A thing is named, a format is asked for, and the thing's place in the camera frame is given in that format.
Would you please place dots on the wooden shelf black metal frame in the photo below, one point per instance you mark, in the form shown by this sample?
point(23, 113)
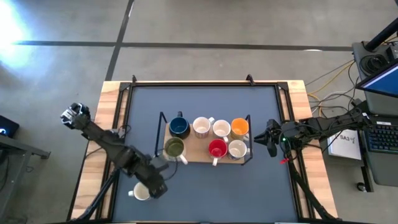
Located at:
point(196, 152)

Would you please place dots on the olive green mug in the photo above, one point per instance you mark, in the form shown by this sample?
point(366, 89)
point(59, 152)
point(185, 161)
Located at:
point(174, 147)

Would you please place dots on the white paper sheet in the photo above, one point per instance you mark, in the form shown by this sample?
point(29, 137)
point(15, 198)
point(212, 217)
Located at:
point(343, 146)

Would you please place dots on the black device blue light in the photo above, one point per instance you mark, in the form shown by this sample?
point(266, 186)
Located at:
point(9, 126)

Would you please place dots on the red tag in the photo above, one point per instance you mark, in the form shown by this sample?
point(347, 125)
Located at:
point(283, 161)

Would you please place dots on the black metal table frame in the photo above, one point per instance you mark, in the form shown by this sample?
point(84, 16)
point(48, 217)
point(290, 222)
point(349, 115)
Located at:
point(217, 83)

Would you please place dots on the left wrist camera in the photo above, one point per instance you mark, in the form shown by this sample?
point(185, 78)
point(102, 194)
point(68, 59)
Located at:
point(159, 164)

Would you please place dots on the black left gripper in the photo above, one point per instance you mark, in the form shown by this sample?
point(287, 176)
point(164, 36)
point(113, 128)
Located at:
point(157, 186)

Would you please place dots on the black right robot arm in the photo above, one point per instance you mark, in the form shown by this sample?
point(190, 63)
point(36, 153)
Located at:
point(326, 127)

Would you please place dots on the white mug blue leaf print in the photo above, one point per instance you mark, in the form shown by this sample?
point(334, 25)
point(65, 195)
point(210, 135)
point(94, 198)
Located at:
point(138, 193)

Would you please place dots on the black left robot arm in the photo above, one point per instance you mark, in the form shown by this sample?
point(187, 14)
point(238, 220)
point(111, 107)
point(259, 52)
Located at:
point(105, 141)

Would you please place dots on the blue-grey table mat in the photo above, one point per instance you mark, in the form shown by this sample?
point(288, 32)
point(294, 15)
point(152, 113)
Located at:
point(233, 186)

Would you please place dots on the black caster wheel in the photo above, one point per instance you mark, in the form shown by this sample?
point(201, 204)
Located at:
point(361, 187)

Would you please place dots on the yellow orange mug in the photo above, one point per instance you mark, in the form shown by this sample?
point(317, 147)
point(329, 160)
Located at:
point(240, 127)

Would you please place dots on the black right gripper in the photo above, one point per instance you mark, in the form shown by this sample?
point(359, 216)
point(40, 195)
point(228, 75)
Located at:
point(289, 133)

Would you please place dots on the black frame clamp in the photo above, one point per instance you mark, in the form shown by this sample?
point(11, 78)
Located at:
point(134, 79)
point(249, 79)

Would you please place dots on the white mug blue flower print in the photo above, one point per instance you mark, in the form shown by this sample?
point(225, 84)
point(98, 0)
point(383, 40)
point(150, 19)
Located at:
point(237, 149)

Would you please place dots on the white ceramic mug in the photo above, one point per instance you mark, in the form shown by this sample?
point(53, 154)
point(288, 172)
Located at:
point(221, 128)

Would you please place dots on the dark blue mug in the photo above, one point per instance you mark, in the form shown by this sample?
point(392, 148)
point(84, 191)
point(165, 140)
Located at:
point(178, 126)

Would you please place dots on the black keyboard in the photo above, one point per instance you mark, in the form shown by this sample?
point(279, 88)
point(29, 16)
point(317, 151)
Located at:
point(384, 138)

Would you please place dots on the red white striped mug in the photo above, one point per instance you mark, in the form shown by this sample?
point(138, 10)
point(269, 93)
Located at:
point(218, 147)

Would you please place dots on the black pole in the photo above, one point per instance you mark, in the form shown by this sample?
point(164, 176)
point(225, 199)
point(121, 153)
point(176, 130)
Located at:
point(382, 35)

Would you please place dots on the grey equipment cart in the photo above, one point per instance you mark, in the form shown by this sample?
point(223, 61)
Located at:
point(382, 105)

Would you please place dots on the blue computer screen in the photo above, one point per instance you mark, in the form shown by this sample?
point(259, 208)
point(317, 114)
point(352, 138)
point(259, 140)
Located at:
point(384, 82)

